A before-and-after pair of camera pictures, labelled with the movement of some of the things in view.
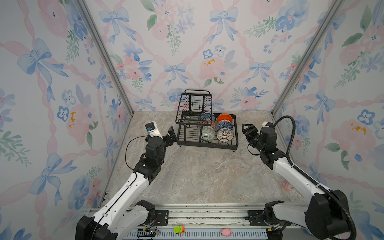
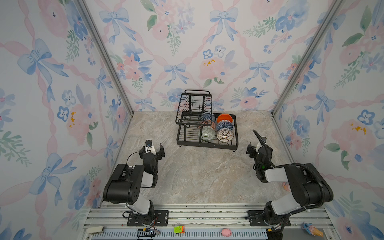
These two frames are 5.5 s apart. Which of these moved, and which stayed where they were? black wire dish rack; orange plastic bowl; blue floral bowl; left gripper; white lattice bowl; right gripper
Moved: right gripper; left gripper
Stayed: black wire dish rack; blue floral bowl; orange plastic bowl; white lattice bowl
